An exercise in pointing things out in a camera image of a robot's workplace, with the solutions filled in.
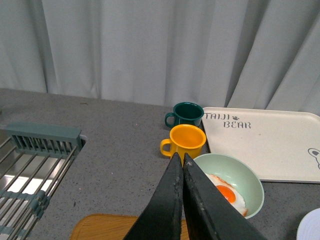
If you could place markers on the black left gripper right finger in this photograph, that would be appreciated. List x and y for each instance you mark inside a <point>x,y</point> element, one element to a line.
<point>209,216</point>

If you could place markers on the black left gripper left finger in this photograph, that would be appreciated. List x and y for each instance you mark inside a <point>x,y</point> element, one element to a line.
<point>165,200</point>

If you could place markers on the white ribbed plate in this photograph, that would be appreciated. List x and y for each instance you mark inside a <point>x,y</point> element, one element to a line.
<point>309,227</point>

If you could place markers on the fried egg toy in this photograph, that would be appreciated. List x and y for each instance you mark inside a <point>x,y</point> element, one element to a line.
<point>229,193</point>

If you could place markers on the light green bowl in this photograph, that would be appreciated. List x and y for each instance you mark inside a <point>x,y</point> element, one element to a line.
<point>237,174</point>

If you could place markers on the wooden cutting board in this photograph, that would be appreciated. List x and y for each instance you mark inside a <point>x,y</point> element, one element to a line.
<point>109,227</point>

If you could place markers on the yellow enamel mug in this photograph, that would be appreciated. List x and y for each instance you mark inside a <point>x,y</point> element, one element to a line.
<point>183,138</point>

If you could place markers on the cream bear serving tray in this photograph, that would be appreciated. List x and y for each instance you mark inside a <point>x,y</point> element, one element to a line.
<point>279,146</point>

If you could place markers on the dark green enamel mug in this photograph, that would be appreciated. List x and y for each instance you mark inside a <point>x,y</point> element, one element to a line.
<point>184,113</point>

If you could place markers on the teal sink drying rack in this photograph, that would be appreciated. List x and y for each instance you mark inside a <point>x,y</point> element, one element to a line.
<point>34,159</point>

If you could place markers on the grey curtain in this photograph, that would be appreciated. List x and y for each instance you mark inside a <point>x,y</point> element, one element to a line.
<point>254,54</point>

